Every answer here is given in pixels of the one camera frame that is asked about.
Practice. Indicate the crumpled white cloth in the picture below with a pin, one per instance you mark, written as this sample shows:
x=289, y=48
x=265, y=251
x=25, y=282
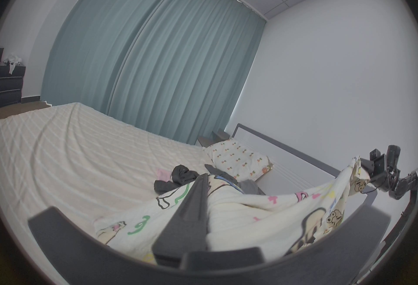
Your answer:
x=13, y=59

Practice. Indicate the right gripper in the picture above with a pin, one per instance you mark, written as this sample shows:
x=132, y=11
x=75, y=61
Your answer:
x=375, y=176

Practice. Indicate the bed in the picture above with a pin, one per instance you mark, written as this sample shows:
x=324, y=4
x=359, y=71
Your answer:
x=81, y=153

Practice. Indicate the pink garment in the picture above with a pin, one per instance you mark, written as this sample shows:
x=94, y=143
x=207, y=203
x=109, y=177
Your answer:
x=162, y=174

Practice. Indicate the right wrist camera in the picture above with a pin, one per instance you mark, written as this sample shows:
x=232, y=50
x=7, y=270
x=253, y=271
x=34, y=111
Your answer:
x=378, y=156

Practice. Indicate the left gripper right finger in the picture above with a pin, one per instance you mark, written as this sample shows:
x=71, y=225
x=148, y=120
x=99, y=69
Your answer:
x=225, y=257

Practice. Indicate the black garment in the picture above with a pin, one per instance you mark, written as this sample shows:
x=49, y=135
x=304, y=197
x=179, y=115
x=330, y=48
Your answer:
x=183, y=176

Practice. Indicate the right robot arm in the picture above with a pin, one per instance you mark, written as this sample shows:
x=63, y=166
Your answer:
x=403, y=184

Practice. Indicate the white printed pillow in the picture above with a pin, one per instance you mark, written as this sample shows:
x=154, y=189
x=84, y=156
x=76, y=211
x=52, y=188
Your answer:
x=238, y=156

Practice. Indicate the blue-green curtain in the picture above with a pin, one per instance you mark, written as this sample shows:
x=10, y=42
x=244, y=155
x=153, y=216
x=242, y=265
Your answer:
x=91, y=48
x=196, y=65

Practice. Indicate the light grey garment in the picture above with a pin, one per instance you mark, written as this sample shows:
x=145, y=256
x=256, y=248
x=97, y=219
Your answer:
x=251, y=186

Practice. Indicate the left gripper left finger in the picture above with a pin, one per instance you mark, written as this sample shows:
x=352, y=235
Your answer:
x=186, y=228

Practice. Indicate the dark grey garment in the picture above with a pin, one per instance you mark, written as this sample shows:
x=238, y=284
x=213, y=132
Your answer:
x=214, y=168

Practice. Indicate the white printed pyjama top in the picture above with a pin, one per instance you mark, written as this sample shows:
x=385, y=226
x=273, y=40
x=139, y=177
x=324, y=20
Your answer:
x=261, y=221

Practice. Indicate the grey bedside table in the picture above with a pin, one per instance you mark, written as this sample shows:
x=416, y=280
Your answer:
x=218, y=136

